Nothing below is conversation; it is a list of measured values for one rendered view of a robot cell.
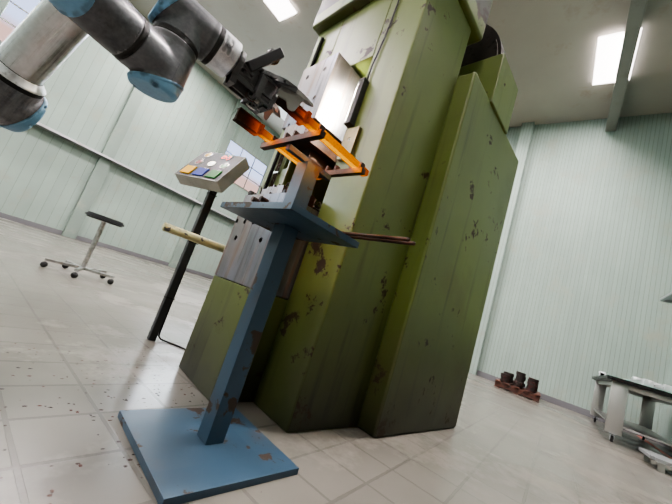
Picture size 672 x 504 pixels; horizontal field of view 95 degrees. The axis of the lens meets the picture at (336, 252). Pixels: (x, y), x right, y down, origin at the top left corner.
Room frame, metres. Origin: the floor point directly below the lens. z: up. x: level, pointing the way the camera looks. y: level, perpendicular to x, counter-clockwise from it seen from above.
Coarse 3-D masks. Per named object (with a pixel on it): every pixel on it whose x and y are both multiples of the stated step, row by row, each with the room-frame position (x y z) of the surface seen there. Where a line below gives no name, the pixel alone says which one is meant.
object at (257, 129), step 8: (240, 112) 0.92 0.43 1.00; (240, 120) 0.92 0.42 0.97; (248, 120) 0.94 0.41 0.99; (256, 120) 0.96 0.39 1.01; (248, 128) 0.95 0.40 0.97; (256, 128) 0.97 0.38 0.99; (264, 136) 0.99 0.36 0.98; (280, 152) 1.08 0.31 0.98; (288, 152) 1.07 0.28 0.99; (296, 160) 1.10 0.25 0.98
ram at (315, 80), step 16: (320, 64) 1.53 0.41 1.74; (336, 64) 1.43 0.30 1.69; (304, 80) 1.61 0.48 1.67; (320, 80) 1.48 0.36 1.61; (336, 80) 1.46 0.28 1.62; (352, 80) 1.52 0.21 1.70; (320, 96) 1.44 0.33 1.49; (336, 96) 1.48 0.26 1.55; (352, 96) 1.55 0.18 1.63; (320, 112) 1.44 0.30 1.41; (336, 112) 1.50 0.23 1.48; (336, 128) 1.53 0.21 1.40
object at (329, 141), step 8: (280, 104) 0.77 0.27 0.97; (288, 112) 0.79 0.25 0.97; (296, 112) 0.79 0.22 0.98; (304, 112) 0.81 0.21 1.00; (296, 120) 0.82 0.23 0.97; (304, 120) 0.81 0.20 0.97; (312, 120) 0.83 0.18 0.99; (312, 128) 0.84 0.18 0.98; (328, 136) 0.88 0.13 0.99; (328, 144) 0.90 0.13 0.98; (336, 144) 0.91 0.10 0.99; (336, 152) 0.94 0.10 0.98; (344, 152) 0.94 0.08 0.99; (344, 160) 0.97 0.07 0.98; (352, 160) 0.97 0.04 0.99
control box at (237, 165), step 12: (204, 156) 1.88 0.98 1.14; (216, 156) 1.86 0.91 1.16; (228, 156) 1.84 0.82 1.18; (240, 156) 1.82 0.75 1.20; (216, 168) 1.77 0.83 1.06; (228, 168) 1.75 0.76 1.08; (240, 168) 1.80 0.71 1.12; (180, 180) 1.83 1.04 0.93; (192, 180) 1.78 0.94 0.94; (204, 180) 1.72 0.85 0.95; (216, 180) 1.69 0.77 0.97; (228, 180) 1.75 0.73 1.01
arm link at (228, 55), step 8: (224, 40) 0.60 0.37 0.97; (232, 40) 0.61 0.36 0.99; (224, 48) 0.60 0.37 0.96; (232, 48) 0.61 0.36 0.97; (240, 48) 0.62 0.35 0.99; (216, 56) 0.61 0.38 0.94; (224, 56) 0.61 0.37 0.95; (232, 56) 0.62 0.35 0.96; (208, 64) 0.63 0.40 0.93; (216, 64) 0.62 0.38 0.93; (224, 64) 0.62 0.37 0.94; (232, 64) 0.63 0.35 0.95; (216, 72) 0.65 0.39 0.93; (224, 72) 0.64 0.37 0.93
